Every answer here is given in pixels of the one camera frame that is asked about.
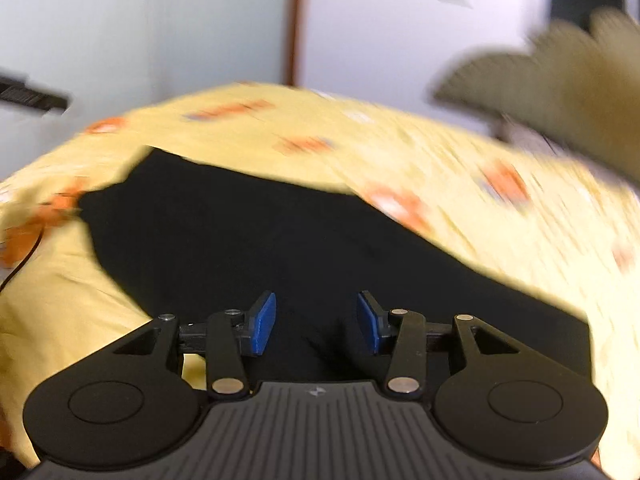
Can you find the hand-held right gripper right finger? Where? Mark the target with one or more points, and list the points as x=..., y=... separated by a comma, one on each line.
x=368, y=324

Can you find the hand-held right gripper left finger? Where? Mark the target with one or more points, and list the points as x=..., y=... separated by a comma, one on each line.
x=263, y=323

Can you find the black pants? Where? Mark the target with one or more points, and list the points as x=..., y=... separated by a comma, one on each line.
x=280, y=240

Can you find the yellow carrot printed blanket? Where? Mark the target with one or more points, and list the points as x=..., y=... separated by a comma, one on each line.
x=450, y=195

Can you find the olive padded headboard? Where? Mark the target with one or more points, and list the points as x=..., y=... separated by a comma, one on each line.
x=560, y=75

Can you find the flower printed wardrobe door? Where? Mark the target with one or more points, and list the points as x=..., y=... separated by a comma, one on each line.
x=140, y=30

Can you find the brown wooden door frame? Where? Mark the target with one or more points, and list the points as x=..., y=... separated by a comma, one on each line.
x=296, y=20

